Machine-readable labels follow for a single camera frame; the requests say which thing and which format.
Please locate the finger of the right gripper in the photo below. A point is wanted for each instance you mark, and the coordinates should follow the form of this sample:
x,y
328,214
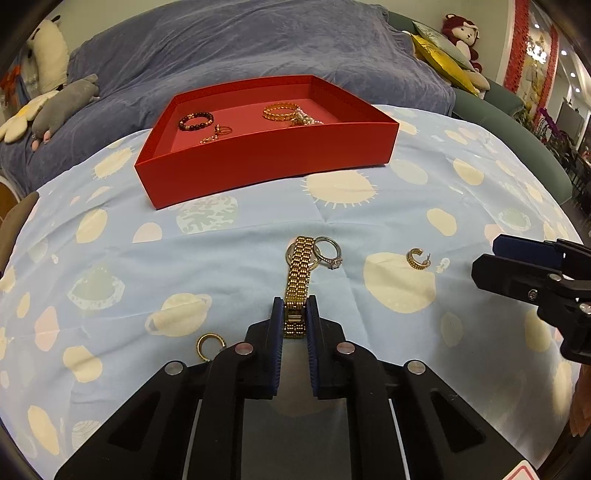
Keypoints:
x,y
511,278
558,255

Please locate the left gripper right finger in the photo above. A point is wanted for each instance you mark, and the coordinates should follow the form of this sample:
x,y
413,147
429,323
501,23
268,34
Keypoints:
x,y
404,421

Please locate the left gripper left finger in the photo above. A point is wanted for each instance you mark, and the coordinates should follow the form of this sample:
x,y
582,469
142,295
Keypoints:
x,y
186,422

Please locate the gold earring with chain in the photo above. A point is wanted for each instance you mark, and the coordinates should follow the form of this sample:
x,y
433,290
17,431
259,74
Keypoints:
x,y
417,259

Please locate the gold watch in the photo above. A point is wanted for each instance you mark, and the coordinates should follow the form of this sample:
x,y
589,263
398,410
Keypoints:
x,y
301,261

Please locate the red jewelry tray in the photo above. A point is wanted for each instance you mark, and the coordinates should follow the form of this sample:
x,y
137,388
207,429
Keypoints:
x,y
247,132

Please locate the green sofa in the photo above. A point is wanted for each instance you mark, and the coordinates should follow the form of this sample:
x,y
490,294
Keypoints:
x,y
496,113

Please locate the light blue planet tablecloth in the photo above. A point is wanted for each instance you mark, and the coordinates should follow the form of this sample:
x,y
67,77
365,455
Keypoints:
x,y
102,290

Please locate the gold pillow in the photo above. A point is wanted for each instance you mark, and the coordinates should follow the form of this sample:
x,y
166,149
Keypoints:
x,y
443,64

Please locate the silver grey pillow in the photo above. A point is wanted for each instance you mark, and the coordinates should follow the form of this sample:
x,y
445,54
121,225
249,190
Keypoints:
x,y
443,43

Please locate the red monkey plush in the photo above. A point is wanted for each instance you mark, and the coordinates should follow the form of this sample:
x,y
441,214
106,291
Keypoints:
x,y
464,34

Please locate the flower shaped cushion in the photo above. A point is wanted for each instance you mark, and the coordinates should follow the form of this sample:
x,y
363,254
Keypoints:
x,y
16,126

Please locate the grey plush toy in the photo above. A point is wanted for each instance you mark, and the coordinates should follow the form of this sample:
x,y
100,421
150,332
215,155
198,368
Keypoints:
x,y
57,110

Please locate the blue sofa cover blanket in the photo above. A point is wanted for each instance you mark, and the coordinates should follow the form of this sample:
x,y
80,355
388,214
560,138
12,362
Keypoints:
x,y
142,62

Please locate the white plush animal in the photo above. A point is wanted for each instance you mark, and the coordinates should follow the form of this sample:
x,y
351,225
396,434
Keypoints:
x,y
50,53

